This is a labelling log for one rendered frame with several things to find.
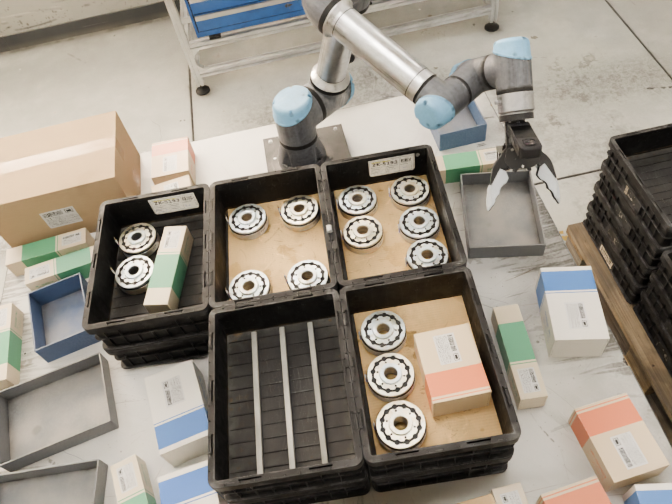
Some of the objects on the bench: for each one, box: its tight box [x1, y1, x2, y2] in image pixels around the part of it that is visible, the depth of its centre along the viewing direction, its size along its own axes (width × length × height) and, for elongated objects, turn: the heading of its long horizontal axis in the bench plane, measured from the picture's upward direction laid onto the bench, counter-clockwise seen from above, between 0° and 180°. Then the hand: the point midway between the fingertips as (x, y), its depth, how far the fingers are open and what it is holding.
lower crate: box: [367, 446, 514, 492], centre depth 136 cm, size 40×30×12 cm
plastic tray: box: [0, 352, 119, 472], centre depth 148 cm, size 27×20×5 cm
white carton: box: [144, 359, 208, 467], centre depth 142 cm, size 20×12×9 cm, turn 26°
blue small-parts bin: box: [430, 100, 487, 151], centre depth 191 cm, size 20×15×7 cm
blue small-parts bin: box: [28, 273, 102, 363], centre depth 163 cm, size 20×15×7 cm
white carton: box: [535, 266, 610, 357], centre depth 145 cm, size 20×12×9 cm, turn 3°
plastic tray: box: [460, 170, 546, 259], centre depth 167 cm, size 27×20×5 cm
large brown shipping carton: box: [0, 111, 141, 248], centre depth 186 cm, size 40×30×20 cm
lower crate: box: [103, 333, 209, 369], centre depth 162 cm, size 40×30×12 cm
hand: (524, 208), depth 127 cm, fingers open, 14 cm apart
